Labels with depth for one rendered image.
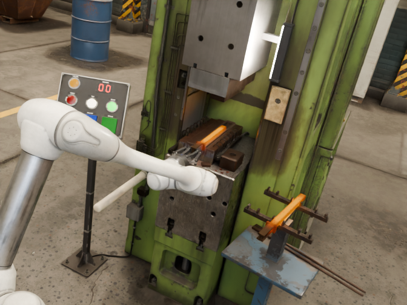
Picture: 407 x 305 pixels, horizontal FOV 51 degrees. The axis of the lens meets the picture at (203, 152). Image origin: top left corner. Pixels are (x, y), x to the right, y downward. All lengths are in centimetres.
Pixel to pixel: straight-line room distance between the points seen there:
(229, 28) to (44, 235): 186
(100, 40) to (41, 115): 536
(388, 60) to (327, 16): 592
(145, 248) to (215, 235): 70
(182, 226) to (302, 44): 110
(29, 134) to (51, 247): 164
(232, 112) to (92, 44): 439
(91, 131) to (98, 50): 548
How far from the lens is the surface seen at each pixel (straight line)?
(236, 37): 195
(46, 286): 272
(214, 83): 202
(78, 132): 127
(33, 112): 142
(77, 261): 285
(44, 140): 139
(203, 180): 171
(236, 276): 262
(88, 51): 673
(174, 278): 258
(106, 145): 134
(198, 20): 201
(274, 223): 182
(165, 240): 244
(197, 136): 225
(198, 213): 224
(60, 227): 313
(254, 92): 248
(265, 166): 221
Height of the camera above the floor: 190
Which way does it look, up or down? 26 degrees down
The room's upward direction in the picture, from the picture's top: 11 degrees clockwise
